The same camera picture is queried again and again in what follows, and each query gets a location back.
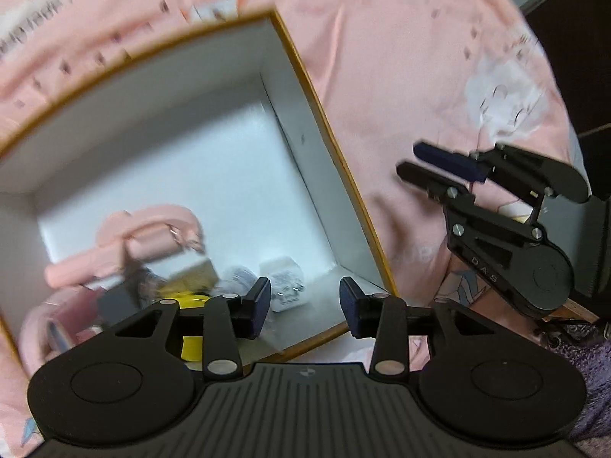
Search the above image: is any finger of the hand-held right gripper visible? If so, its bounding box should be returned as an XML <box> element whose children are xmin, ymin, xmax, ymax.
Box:
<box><xmin>396</xmin><ymin>161</ymin><xmax>545</xmax><ymax>255</ymax></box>
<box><xmin>413</xmin><ymin>140</ymin><xmax>565</xmax><ymax>197</ymax></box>

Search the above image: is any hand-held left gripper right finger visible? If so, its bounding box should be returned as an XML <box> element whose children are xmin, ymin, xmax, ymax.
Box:
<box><xmin>339</xmin><ymin>277</ymin><xmax>499</xmax><ymax>381</ymax></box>

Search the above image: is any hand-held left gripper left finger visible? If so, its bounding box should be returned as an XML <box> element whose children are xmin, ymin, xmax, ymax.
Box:
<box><xmin>110</xmin><ymin>277</ymin><xmax>273</xmax><ymax>381</ymax></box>

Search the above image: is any gold gift box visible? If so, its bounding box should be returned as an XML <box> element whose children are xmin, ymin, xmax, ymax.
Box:
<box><xmin>157</xmin><ymin>258</ymin><xmax>223</xmax><ymax>297</ymax></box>

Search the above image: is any yellow plastic item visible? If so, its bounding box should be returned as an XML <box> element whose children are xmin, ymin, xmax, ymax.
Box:
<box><xmin>160</xmin><ymin>291</ymin><xmax>211</xmax><ymax>362</ymax></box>

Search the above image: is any dark grey box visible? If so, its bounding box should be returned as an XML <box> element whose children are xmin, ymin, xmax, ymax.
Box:
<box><xmin>97</xmin><ymin>290</ymin><xmax>145</xmax><ymax>333</ymax></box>

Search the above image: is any pink fabric pouch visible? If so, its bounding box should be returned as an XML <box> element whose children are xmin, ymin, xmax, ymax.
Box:
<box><xmin>19</xmin><ymin>291</ymin><xmax>104</xmax><ymax>368</ymax></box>

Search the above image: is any pink pencil case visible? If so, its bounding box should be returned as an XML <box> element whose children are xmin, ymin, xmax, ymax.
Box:
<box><xmin>45</xmin><ymin>317</ymin><xmax>80</xmax><ymax>352</ymax></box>

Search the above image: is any orange cardboard box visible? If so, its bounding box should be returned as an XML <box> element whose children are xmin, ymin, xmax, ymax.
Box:
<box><xmin>0</xmin><ymin>7</ymin><xmax>400</xmax><ymax>379</ymax></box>

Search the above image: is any pink printed blanket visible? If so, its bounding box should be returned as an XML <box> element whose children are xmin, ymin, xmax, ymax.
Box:
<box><xmin>0</xmin><ymin>0</ymin><xmax>611</xmax><ymax>458</ymax></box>

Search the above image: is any purple fleece garment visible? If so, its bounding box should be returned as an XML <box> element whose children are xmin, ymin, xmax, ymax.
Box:
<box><xmin>538</xmin><ymin>321</ymin><xmax>611</xmax><ymax>445</ymax></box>

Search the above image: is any wooden bed frame edge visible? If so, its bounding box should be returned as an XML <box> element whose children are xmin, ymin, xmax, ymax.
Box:
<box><xmin>549</xmin><ymin>298</ymin><xmax>601</xmax><ymax>324</ymax></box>

